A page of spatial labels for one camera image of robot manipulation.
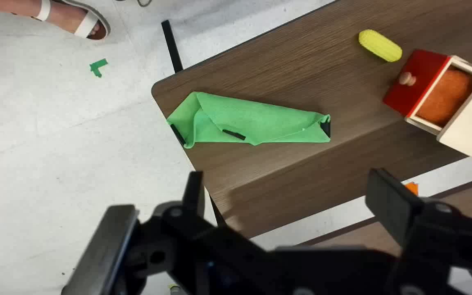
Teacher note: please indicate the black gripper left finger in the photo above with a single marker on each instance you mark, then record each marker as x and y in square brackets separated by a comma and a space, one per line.
[123, 251]

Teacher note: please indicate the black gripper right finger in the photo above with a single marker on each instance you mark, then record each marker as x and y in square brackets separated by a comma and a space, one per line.
[392, 204]

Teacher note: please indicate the green cloth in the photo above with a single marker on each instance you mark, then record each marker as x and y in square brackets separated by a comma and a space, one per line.
[205, 118]

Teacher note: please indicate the orange tape floor marker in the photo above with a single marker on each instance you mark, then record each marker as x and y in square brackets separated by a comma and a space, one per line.
[412, 187]

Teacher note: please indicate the red front wooden drawer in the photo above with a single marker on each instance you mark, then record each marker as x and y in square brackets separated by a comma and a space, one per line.
[425, 69]

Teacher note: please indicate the yellow oval toy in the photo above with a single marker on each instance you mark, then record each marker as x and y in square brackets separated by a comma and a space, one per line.
[379, 45]

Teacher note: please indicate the green tape floor marker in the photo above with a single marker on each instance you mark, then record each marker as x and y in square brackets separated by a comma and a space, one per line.
[97, 66]

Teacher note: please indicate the black table leg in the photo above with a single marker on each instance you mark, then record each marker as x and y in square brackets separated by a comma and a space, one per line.
[171, 46]

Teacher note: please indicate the foot in white sandal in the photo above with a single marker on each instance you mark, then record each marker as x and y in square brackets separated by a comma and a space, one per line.
[69, 15]

